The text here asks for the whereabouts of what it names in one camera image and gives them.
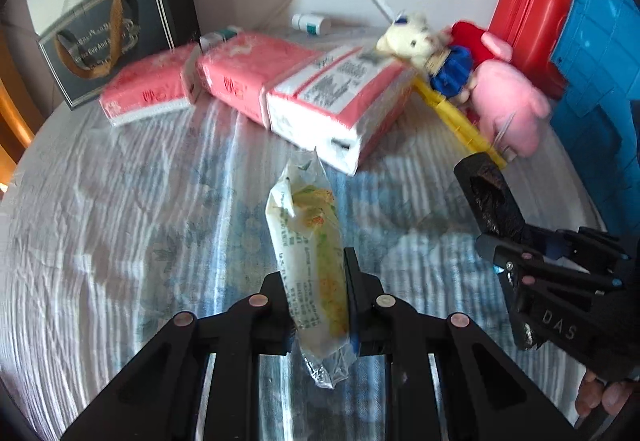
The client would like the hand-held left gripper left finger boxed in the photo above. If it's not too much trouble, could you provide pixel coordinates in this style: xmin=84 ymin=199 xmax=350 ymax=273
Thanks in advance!
xmin=60 ymin=271 xmax=296 ymax=441

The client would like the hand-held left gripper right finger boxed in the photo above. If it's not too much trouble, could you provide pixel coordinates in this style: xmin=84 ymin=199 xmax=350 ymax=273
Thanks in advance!
xmin=342 ymin=247 xmax=581 ymax=441

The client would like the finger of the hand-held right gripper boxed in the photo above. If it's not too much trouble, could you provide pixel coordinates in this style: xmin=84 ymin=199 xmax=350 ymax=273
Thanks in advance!
xmin=531 ymin=226 xmax=630 ymax=275
xmin=452 ymin=153 xmax=533 ymax=248

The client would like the white green snack packet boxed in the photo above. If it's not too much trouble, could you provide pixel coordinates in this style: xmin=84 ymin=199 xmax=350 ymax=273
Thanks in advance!
xmin=265 ymin=156 xmax=358 ymax=390

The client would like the yellow duck snowball clip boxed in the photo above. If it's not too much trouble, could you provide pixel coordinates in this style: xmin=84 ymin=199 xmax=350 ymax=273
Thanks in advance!
xmin=412 ymin=76 xmax=508 ymax=172

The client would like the blue plastic crate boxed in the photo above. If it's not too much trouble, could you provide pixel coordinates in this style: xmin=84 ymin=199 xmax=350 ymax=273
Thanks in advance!
xmin=547 ymin=0 xmax=640 ymax=232

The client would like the cream bear plush blue outfit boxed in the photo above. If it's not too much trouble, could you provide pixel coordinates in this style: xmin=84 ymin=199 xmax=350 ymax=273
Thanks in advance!
xmin=376 ymin=10 xmax=476 ymax=102

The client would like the person's right hand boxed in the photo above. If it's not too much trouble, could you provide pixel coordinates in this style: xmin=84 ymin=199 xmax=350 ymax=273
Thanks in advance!
xmin=574 ymin=368 xmax=633 ymax=419

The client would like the pink pig plush red dress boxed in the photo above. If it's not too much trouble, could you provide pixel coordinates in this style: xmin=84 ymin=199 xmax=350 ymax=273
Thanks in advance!
xmin=447 ymin=20 xmax=551 ymax=156

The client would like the pink tissue pack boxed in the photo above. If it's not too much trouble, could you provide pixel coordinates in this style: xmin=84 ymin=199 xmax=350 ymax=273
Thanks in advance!
xmin=99 ymin=43 xmax=201 ymax=128
xmin=265 ymin=46 xmax=418 ymax=176
xmin=195 ymin=32 xmax=321 ymax=128

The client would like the red plastic case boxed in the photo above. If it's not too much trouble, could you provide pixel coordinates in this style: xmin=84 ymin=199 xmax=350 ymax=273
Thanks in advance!
xmin=487 ymin=0 xmax=578 ymax=99

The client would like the white medicine bottle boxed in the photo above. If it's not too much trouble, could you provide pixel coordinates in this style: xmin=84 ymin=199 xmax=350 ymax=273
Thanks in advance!
xmin=291 ymin=13 xmax=332 ymax=36

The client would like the teal white medicine box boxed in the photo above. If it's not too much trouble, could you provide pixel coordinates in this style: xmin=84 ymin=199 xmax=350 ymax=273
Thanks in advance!
xmin=199 ymin=27 xmax=244 ymax=52

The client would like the dark gift bag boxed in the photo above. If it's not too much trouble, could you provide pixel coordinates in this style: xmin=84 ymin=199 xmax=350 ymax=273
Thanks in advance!
xmin=37 ymin=0 xmax=202 ymax=112

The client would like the orange wooden wall frame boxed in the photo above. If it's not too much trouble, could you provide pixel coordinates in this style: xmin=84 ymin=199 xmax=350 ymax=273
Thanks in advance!
xmin=0 ymin=76 xmax=36 ymax=192

